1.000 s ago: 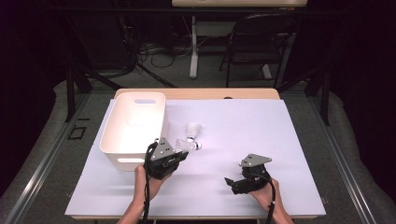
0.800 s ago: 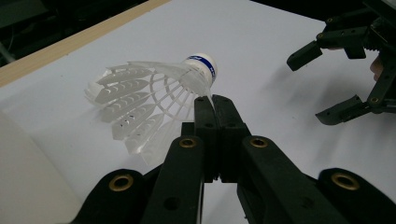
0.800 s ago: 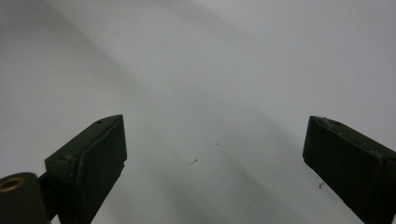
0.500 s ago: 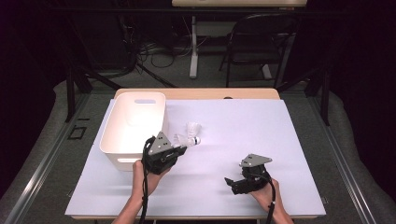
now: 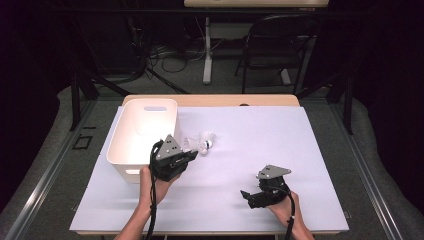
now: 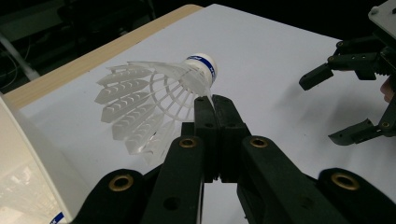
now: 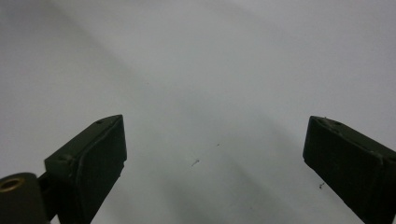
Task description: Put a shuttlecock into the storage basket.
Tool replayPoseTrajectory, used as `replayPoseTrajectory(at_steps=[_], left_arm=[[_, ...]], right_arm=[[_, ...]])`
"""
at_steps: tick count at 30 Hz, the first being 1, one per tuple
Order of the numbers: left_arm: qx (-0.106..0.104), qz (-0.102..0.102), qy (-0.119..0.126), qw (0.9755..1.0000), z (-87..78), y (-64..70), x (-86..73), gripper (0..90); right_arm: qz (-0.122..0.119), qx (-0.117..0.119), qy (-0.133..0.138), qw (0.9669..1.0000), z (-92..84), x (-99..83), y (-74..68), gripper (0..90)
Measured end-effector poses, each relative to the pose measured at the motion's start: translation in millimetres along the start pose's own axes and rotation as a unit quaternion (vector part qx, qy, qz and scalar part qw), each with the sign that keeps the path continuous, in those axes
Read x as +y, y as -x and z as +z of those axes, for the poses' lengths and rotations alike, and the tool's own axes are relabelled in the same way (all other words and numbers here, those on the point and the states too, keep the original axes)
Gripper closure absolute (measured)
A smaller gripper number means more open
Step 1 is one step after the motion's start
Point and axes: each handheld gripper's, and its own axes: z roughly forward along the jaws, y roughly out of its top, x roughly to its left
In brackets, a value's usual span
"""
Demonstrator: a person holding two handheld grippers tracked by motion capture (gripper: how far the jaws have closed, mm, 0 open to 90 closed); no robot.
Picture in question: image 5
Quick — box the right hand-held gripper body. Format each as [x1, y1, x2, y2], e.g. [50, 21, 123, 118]
[255, 164, 292, 208]

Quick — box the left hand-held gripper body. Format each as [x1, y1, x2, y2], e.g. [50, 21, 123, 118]
[151, 134, 192, 183]

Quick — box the white feather shuttlecock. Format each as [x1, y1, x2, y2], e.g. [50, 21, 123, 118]
[182, 136, 203, 153]

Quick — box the clear plastic bag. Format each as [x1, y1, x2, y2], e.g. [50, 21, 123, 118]
[198, 130, 217, 156]

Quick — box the white plastic bin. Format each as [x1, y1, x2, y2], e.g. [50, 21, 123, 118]
[106, 98, 182, 184]

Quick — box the person's right hand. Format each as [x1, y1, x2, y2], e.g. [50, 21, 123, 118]
[266, 191, 302, 228]

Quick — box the person's left hand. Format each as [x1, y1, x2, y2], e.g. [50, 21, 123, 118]
[138, 165, 182, 207]

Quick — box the white table sheet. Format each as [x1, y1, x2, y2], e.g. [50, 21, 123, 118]
[69, 105, 350, 233]

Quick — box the wooden table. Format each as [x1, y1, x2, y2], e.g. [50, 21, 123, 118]
[69, 94, 350, 236]

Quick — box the white desk leg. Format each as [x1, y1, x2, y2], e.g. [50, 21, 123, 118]
[202, 15, 214, 85]

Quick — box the black folding chair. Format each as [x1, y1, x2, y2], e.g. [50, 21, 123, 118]
[234, 14, 318, 96]

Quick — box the black metal crossbar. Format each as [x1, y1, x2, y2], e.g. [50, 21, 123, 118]
[49, 7, 371, 16]

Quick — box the light wooden desk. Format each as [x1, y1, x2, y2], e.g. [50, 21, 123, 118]
[183, 0, 330, 9]

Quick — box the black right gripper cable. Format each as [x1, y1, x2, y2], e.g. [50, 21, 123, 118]
[274, 187, 298, 240]

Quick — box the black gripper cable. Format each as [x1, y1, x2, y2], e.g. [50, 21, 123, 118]
[145, 141, 162, 240]
[274, 187, 298, 240]

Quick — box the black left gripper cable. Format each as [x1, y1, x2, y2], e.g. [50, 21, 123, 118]
[145, 141, 162, 240]

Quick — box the aluminium floor rail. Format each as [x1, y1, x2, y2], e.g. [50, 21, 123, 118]
[328, 99, 405, 240]
[4, 99, 98, 240]

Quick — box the bundle of floor cables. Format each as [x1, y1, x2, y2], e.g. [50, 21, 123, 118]
[143, 41, 209, 75]

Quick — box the black metal frame post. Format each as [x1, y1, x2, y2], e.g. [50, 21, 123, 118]
[326, 71, 355, 136]
[69, 64, 101, 132]

